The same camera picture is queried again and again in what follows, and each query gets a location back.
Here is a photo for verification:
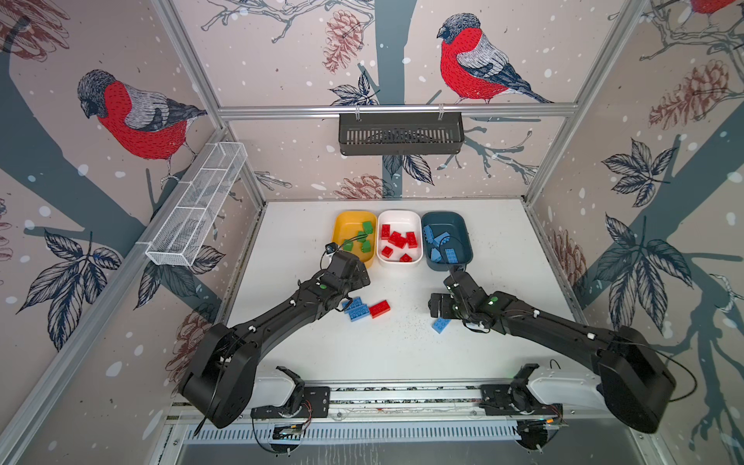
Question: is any blue long lego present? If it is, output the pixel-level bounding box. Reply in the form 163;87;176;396
431;318;451;334
445;249;458;264

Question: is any blue lego pair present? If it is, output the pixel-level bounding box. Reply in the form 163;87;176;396
344;298;370;322

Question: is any yellow plastic bin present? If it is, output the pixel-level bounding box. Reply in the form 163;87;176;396
331;210;377;269

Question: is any white plastic bin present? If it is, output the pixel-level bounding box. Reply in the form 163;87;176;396
376;209;424;269

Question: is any dark teal plastic bin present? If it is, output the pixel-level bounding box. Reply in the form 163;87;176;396
422;210;474;272

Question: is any red lego square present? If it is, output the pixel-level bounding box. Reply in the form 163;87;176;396
406;232;419;249

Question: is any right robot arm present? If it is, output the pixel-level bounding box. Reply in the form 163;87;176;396
428;269;676;433

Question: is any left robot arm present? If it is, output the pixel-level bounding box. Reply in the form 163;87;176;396
177;250;370;428

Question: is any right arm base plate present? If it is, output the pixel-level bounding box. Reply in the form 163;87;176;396
479;385;563;418

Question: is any aluminium front rail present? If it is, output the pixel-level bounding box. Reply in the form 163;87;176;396
234;369;612;424

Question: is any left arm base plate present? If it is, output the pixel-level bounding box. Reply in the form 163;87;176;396
251;387;331;420

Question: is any black hanging wire basket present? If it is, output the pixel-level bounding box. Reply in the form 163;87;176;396
338;112;465;156

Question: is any white mesh wall shelf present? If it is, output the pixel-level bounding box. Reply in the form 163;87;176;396
145;141;247;267

